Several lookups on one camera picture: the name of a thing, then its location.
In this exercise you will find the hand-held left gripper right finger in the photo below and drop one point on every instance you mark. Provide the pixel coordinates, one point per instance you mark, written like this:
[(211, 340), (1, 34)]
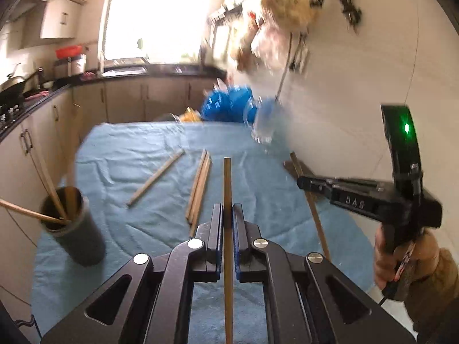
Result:
[(238, 240)]

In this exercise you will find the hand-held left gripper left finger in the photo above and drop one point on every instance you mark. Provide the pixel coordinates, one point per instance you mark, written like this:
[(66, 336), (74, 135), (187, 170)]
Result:
[(218, 236)]

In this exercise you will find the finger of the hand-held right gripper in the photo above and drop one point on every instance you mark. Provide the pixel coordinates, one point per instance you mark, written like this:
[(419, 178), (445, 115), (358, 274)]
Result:
[(315, 186)]

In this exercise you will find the light wooden chopstick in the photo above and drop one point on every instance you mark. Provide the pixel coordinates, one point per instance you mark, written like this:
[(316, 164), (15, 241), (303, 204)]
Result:
[(196, 184), (200, 187), (203, 192), (227, 186), (50, 186), (156, 178), (314, 218), (28, 210)]

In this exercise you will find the dark cylindrical chopstick holder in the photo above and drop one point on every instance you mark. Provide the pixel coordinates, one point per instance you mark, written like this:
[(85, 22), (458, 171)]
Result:
[(77, 240)]

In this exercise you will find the person's right forearm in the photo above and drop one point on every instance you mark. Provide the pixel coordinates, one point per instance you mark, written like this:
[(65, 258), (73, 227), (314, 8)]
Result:
[(437, 294)]

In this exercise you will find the person's right hand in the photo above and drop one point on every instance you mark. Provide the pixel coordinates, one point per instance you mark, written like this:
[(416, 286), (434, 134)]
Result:
[(383, 258)]

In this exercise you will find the blue tablecloth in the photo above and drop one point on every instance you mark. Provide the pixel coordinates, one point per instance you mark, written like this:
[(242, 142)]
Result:
[(143, 229)]

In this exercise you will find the clear glass pitcher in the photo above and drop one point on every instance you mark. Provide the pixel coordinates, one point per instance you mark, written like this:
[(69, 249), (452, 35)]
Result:
[(265, 122)]

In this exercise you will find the yellow packet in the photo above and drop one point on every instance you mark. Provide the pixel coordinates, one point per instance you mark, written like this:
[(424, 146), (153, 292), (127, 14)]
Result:
[(190, 115)]

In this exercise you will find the blue plastic bag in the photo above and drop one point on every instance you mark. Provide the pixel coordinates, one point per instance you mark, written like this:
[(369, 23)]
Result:
[(222, 102)]

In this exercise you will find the black kitchen countertop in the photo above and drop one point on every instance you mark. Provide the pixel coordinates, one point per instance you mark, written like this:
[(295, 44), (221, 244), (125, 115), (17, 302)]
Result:
[(161, 70)]

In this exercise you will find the hanging plastic bag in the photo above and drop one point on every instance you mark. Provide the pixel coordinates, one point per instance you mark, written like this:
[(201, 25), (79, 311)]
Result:
[(287, 7)]

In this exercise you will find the kitchen window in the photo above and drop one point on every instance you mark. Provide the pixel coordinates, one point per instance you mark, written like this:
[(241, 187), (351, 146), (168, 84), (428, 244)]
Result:
[(154, 18)]

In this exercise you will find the gas stove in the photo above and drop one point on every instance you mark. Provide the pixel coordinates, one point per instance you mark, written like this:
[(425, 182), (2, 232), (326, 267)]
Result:
[(10, 109)]

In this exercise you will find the black wok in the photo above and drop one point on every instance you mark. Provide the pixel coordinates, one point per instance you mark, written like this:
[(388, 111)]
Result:
[(14, 86)]

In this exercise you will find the beige upper kitchen cabinets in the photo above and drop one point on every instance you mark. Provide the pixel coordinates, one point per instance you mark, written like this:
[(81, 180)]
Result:
[(61, 21)]

